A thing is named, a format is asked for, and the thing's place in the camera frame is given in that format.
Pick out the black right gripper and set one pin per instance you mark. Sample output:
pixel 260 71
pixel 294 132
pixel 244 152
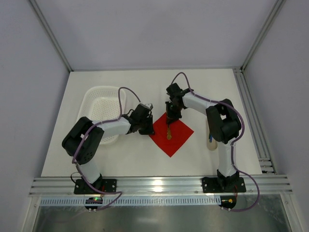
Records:
pixel 172 114

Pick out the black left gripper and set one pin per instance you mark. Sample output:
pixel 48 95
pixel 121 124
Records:
pixel 147 128

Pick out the red paper napkin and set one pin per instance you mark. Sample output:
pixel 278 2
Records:
pixel 179 132

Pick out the gold knife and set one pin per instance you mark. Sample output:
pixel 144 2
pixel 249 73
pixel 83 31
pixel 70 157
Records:
pixel 169 136

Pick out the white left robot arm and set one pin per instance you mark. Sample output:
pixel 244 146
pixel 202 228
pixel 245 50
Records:
pixel 83 140

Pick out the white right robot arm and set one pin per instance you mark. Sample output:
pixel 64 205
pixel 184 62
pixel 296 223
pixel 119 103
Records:
pixel 224 126

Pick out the beige oblong utensil tray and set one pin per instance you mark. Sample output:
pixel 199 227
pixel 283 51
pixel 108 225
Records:
pixel 213 145

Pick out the white perforated plastic basket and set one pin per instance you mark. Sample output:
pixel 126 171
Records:
pixel 102 103

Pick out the left black connector box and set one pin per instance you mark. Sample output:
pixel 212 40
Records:
pixel 92 204

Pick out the black connector box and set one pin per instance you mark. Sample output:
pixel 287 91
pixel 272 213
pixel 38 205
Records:
pixel 92 204
pixel 228 202

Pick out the right black connector box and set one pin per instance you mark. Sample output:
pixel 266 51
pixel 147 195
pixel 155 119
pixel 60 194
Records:
pixel 228 202

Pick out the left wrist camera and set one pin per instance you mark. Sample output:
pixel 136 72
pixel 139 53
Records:
pixel 149 106

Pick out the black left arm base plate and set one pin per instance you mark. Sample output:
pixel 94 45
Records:
pixel 103 185

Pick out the white slotted cable duct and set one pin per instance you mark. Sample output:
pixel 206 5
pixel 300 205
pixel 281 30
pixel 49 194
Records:
pixel 135 201

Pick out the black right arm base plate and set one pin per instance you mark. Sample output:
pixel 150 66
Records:
pixel 211 185

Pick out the aluminium right side rail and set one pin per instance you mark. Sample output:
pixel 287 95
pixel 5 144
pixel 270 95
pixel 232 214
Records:
pixel 259 139

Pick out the aluminium rail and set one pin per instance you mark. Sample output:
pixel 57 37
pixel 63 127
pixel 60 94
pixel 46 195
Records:
pixel 259 139
pixel 176 185

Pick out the aluminium front rail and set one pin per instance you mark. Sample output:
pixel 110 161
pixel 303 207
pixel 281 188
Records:
pixel 176 185

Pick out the right aluminium frame post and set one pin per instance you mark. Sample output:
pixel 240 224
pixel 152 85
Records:
pixel 270 19

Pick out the aluminium frame post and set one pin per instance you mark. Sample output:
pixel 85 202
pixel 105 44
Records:
pixel 47 29
pixel 270 19

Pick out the left aluminium frame post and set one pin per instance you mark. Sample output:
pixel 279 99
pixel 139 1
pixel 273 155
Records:
pixel 47 29

